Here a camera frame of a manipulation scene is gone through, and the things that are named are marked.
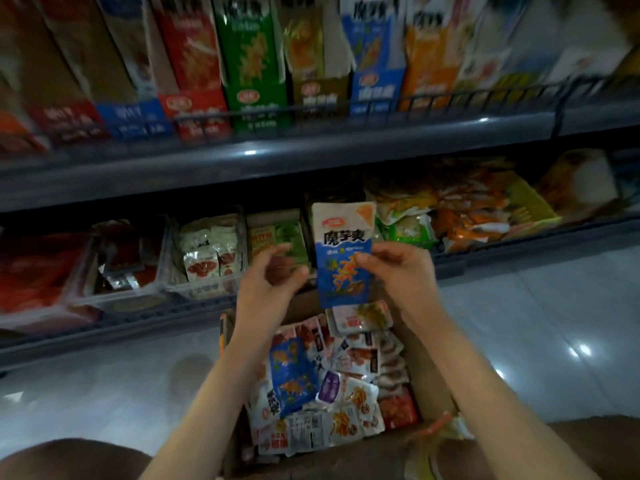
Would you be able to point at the person's right hand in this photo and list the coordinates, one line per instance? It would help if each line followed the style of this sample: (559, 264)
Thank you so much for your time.
(405, 275)

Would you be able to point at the person's left hand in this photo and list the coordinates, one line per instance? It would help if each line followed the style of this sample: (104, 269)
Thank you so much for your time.
(262, 300)

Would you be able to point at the brown cardboard box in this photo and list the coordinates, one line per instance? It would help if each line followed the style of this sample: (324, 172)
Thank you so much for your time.
(228, 330)

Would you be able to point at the handful of blue snack packets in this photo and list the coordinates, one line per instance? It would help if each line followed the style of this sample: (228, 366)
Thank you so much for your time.
(343, 260)

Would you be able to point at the grey metal store shelf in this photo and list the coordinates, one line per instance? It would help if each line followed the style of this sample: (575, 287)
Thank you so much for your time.
(300, 155)

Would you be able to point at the person's left forearm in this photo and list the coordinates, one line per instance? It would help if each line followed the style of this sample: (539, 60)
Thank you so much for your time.
(210, 415)

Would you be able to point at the person's right forearm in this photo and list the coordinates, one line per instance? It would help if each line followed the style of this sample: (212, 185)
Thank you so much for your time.
(500, 395)

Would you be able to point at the person's right shoe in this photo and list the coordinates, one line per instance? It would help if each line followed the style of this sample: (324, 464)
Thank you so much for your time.
(430, 455)

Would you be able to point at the person's right leg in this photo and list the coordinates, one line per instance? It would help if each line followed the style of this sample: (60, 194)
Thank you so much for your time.
(590, 450)

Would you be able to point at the person's leg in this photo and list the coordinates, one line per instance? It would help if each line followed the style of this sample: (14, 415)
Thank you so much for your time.
(60, 463)
(590, 450)

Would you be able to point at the person's left leg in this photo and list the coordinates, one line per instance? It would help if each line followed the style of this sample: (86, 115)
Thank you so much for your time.
(60, 463)

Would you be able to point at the green snack packets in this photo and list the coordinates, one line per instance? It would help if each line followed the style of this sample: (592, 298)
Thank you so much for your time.
(412, 233)

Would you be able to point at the clear plastic tray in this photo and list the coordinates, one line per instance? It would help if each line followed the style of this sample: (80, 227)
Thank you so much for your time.
(205, 290)
(125, 295)
(45, 320)

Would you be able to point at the green orange display carton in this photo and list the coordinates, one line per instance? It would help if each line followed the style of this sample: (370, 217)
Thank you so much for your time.
(275, 235)

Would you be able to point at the pile of orange yellow packets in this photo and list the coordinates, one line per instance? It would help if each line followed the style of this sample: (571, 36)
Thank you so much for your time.
(450, 205)

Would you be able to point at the lime green display tray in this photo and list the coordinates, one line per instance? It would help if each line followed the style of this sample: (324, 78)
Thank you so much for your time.
(535, 205)

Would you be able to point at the pile of red snack packets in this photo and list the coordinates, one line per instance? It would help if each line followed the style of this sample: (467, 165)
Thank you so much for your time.
(40, 275)

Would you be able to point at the white blue snack bags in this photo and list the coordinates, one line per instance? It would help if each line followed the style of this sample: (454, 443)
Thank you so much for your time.
(628, 180)

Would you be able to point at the row of snack display cartons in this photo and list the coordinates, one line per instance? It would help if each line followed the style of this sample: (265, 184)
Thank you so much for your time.
(250, 55)

